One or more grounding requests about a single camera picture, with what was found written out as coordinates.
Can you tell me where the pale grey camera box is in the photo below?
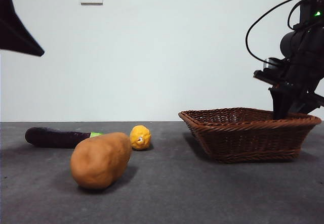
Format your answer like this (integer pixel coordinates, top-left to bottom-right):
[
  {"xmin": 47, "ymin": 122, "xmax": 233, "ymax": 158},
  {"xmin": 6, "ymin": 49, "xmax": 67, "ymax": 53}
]
[{"xmin": 263, "ymin": 58, "xmax": 283, "ymax": 71}]

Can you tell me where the brown potato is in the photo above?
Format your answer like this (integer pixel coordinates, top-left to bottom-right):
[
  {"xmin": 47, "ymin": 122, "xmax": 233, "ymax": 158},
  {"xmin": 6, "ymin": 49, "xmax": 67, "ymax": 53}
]
[{"xmin": 70, "ymin": 132, "xmax": 133, "ymax": 190}]

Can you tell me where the brown woven wicker basket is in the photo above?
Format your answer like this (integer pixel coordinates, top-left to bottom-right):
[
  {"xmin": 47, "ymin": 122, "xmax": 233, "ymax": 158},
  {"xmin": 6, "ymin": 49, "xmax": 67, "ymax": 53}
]
[{"xmin": 178, "ymin": 107, "xmax": 322, "ymax": 164}]

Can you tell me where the yellow corn cob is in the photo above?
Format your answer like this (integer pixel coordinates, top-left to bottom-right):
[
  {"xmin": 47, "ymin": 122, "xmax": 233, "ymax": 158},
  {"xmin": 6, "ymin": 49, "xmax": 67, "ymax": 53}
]
[{"xmin": 130, "ymin": 125, "xmax": 152, "ymax": 151}]

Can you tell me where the purple eggplant with green stem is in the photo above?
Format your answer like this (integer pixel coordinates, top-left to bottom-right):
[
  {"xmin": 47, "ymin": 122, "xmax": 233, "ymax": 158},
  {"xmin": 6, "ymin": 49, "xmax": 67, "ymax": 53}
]
[{"xmin": 24, "ymin": 126, "xmax": 105, "ymax": 149}]

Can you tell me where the short black cable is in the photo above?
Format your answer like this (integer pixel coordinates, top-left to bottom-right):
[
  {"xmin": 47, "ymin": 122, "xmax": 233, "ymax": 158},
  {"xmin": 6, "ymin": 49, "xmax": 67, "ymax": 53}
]
[{"xmin": 288, "ymin": 1, "xmax": 322, "ymax": 31}]

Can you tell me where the long black cable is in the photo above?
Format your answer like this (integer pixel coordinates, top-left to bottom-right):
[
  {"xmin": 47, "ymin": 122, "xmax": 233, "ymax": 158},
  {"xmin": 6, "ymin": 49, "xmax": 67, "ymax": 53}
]
[{"xmin": 245, "ymin": 0, "xmax": 311, "ymax": 63}]

